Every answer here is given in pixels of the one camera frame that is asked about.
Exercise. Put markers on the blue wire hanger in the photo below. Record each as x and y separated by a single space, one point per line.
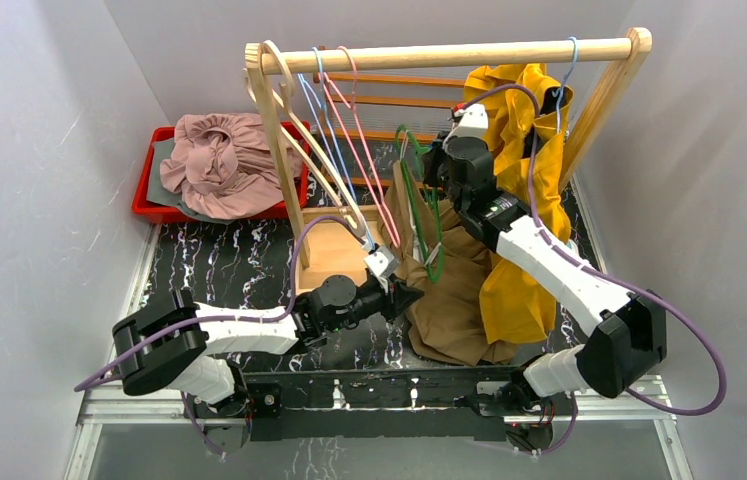
329 135

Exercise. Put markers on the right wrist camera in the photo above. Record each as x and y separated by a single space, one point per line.
468 121

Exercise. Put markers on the green hanger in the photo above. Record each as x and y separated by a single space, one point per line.
431 257

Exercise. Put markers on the brown skirt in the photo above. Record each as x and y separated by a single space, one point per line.
445 324

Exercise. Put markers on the wooden clothes rack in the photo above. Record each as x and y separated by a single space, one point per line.
328 248

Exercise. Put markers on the red plastic bin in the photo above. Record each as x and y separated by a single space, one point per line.
278 211

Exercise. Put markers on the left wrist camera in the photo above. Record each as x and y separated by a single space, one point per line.
381 262

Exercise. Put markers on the pink skirt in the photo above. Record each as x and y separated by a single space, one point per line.
221 166

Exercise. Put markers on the pink hanger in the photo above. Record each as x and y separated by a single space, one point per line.
369 171

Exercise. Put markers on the light blue hanger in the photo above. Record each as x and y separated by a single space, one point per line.
559 94

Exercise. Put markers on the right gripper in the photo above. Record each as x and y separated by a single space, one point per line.
432 157

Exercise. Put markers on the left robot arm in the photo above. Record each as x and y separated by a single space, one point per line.
175 344

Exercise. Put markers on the grey pleated skirt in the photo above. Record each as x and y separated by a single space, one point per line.
157 203

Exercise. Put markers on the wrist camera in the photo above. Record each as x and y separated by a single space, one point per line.
381 262
468 121

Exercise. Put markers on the yellow skirt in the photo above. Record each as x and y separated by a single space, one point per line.
527 144

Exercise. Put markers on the orange wooden shelf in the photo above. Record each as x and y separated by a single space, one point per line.
419 98

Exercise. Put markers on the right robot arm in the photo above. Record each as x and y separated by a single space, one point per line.
625 330

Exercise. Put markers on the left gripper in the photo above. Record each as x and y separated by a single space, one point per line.
390 297

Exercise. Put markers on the beige wooden hanger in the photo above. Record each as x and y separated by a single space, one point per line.
270 82

